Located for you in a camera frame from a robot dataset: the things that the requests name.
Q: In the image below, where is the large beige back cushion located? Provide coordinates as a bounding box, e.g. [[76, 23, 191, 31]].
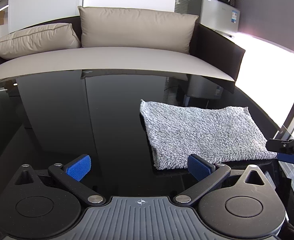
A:
[[78, 6, 198, 54]]

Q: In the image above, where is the small beige side cushion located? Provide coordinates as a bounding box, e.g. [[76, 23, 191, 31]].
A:
[[0, 23, 81, 60]]

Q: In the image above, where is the grey fluffy towel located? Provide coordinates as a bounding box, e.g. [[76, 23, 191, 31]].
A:
[[139, 101, 277, 170]]

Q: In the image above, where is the dark brown sofa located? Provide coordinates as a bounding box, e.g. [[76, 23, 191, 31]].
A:
[[0, 15, 245, 82]]

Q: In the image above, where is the silver mini fridge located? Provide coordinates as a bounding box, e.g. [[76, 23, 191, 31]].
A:
[[187, 0, 240, 36]]

